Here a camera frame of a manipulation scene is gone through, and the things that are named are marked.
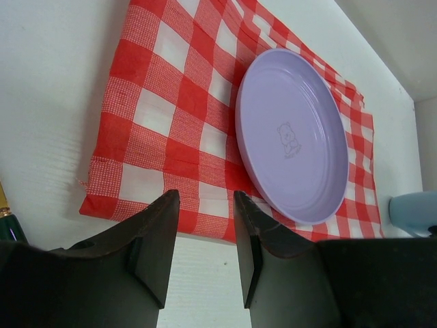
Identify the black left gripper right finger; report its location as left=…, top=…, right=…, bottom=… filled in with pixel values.
left=234, top=191, right=436, bottom=327

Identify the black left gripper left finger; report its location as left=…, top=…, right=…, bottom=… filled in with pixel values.
left=1, top=190, right=180, bottom=327

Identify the purple plastic plate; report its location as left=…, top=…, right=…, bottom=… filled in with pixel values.
left=235, top=49, right=349, bottom=225

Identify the light blue mug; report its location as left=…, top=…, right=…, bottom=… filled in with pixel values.
left=389, top=191, right=436, bottom=237

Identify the gold knife green handle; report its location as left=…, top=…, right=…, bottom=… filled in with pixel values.
left=0, top=184, right=28, bottom=243

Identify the red white checkered cloth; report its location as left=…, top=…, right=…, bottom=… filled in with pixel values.
left=79, top=1, right=382, bottom=242

